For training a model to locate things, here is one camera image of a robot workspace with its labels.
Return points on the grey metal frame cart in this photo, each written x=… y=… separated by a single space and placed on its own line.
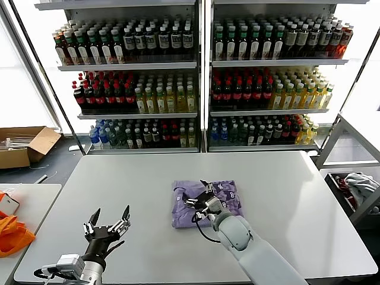
x=335 y=136

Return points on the black plastic bin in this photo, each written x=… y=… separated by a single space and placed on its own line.
x=334 y=190

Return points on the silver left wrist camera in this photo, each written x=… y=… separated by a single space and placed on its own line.
x=71 y=262

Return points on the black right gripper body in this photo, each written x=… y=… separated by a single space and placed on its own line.
x=205 y=199

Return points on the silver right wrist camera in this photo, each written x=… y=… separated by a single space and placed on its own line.
x=215 y=205

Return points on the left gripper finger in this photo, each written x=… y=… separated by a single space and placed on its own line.
x=126 y=215
x=94 y=219

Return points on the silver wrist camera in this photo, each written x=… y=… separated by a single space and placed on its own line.
x=215 y=205
x=71 y=262

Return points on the short grey floor bar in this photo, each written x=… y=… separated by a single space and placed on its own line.
x=41 y=178

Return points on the orange fabric bag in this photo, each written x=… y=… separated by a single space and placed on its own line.
x=12 y=237

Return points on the small white floor object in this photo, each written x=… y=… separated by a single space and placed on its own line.
x=74 y=148

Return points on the cola bottle red cap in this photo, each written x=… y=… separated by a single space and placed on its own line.
x=295 y=130
x=100 y=99
x=237 y=95
x=267 y=95
x=80 y=99
x=110 y=99
x=227 y=95
x=130 y=98
x=120 y=98
x=248 y=95
x=166 y=137
x=286 y=132
x=175 y=137
x=258 y=95
x=90 y=99
x=217 y=95

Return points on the grey slanted window post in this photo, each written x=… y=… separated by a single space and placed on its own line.
x=31 y=71

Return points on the yellow juice bottle white cap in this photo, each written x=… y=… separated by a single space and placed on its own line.
x=312 y=135
x=151 y=104
x=302 y=136
x=318 y=100
x=141 y=104
x=276 y=101
x=308 y=100
x=161 y=104
x=191 y=139
x=181 y=103
x=327 y=99
x=297 y=101
x=171 y=103
x=287 y=101
x=191 y=102
x=183 y=139

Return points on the grey metal bottle shelf unit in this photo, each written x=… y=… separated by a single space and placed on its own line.
x=127 y=66
x=267 y=63

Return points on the white side table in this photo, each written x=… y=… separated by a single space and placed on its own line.
x=38 y=202

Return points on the red drink bottle grey label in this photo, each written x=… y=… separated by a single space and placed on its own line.
x=345 y=41

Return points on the open cardboard box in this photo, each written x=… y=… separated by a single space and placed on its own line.
x=44 y=142

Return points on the small white orange box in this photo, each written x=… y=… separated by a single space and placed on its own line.
x=9 y=205

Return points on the grey crumpled garment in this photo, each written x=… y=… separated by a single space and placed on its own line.
x=359 y=182

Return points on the blue water bottle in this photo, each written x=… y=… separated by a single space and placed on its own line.
x=224 y=135
x=94 y=138
x=103 y=137
x=214 y=135

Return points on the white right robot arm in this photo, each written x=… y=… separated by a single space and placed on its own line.
x=237 y=234

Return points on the dark bottle beige label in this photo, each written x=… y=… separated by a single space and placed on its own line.
x=291 y=38
x=302 y=38

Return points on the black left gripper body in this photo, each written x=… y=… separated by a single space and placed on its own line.
x=101 y=240

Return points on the dark drink bottle grey label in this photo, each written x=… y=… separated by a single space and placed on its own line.
x=140 y=42
x=325 y=38
x=129 y=43
x=187 y=40
x=151 y=41
x=175 y=40
x=163 y=41
x=314 y=38
x=336 y=39

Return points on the dark slanted window post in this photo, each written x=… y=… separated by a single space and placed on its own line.
x=353 y=80
x=47 y=76

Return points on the white strips in carton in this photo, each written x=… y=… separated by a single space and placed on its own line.
x=17 y=144

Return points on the red crumpled garment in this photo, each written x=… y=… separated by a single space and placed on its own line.
x=341 y=184

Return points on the purple t-shirt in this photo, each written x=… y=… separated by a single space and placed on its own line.
x=184 y=213

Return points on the dark tea bottle green label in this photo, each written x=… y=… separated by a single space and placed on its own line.
x=278 y=47
x=95 y=53
x=107 y=53
x=72 y=53
x=267 y=47
x=243 y=47
x=231 y=47
x=83 y=53
x=219 y=47
x=255 y=47
x=118 y=53

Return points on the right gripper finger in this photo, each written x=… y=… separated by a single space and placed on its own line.
x=190 y=200
x=208 y=187

